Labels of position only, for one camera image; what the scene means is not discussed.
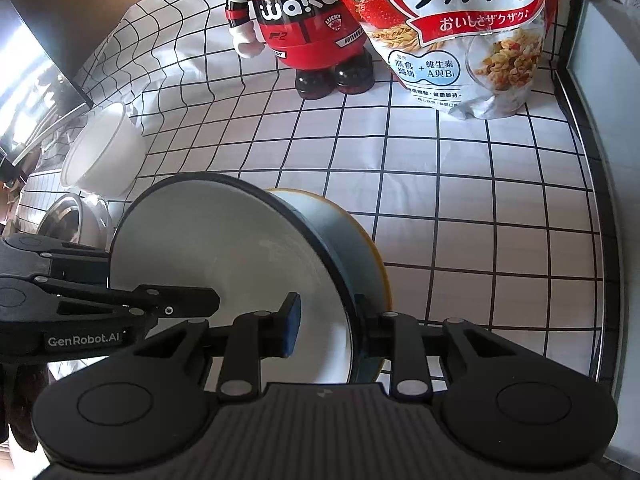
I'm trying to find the yellow rimmed white bowl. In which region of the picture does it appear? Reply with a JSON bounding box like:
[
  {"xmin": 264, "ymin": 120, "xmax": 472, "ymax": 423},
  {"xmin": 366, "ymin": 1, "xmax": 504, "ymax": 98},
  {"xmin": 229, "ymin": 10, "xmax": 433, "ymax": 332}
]
[{"xmin": 267, "ymin": 187, "xmax": 394, "ymax": 376}]

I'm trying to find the blue enamel bowl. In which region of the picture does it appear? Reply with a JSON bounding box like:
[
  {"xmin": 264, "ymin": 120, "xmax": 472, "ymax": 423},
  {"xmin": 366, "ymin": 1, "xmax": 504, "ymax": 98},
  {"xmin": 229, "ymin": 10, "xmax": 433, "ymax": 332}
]
[{"xmin": 108, "ymin": 171, "xmax": 381, "ymax": 385}]

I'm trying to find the stainless steel bowl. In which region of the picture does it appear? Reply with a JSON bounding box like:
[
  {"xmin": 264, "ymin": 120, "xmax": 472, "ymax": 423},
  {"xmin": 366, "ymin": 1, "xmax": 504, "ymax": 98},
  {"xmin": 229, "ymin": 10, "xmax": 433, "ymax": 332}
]
[{"xmin": 37, "ymin": 193, "xmax": 114, "ymax": 250}]

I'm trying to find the black gloved left hand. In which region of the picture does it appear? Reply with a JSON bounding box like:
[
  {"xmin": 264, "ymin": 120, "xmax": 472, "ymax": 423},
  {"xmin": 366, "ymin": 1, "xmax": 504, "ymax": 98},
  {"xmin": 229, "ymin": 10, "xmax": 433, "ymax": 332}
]
[{"xmin": 0, "ymin": 364, "xmax": 51, "ymax": 452}]

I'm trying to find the white checkered tablecloth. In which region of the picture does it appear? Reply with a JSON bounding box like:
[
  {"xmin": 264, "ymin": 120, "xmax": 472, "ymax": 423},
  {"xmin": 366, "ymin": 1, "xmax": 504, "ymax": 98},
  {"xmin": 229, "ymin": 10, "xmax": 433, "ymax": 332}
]
[{"xmin": 13, "ymin": 0, "xmax": 603, "ymax": 376}]

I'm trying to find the white printed paper bowl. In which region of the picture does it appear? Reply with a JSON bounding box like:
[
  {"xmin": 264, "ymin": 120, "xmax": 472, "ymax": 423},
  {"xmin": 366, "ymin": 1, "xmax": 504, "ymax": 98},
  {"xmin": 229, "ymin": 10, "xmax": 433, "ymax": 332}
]
[{"xmin": 60, "ymin": 103, "xmax": 146, "ymax": 200}]

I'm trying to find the red Calbee cereal bag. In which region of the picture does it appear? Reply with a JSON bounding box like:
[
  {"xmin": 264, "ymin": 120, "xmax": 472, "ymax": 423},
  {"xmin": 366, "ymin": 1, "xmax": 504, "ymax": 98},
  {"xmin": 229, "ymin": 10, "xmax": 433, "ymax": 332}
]
[{"xmin": 343, "ymin": 0, "xmax": 558, "ymax": 119}]

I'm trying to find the red panda robot figurine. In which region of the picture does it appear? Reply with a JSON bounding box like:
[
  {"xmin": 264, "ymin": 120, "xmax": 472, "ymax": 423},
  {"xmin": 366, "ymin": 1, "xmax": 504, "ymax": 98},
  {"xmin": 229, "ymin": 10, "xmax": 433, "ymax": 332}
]
[{"xmin": 224, "ymin": 0, "xmax": 374, "ymax": 100}]

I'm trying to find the white glass PC case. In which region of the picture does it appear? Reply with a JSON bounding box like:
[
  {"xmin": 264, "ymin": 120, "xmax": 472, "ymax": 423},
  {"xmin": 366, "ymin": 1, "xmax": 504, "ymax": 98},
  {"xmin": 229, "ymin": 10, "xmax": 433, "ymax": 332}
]
[{"xmin": 553, "ymin": 0, "xmax": 639, "ymax": 470}]

